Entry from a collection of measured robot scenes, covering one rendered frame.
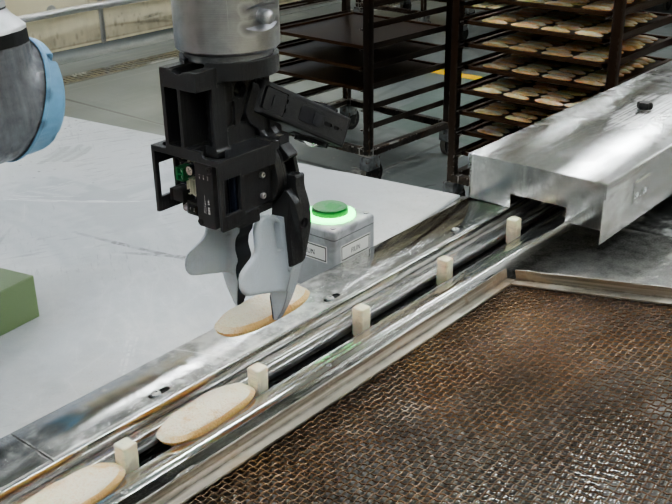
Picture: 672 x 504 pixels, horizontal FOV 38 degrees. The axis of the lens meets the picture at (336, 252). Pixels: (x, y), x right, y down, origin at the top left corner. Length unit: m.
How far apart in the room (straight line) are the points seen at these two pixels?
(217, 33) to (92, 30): 5.52
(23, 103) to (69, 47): 5.09
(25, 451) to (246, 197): 0.25
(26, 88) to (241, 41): 0.39
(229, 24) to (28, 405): 0.41
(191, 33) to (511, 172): 0.57
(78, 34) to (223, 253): 5.37
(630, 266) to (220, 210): 0.60
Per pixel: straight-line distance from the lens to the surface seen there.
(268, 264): 0.74
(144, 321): 1.02
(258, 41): 0.68
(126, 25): 6.34
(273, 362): 0.87
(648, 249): 1.20
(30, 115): 1.02
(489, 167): 1.18
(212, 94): 0.68
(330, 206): 1.05
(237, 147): 0.70
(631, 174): 1.16
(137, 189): 1.39
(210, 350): 0.87
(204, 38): 0.68
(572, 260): 1.15
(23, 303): 1.04
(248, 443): 0.69
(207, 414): 0.79
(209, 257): 0.78
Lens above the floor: 1.29
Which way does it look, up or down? 24 degrees down
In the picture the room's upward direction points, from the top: 1 degrees counter-clockwise
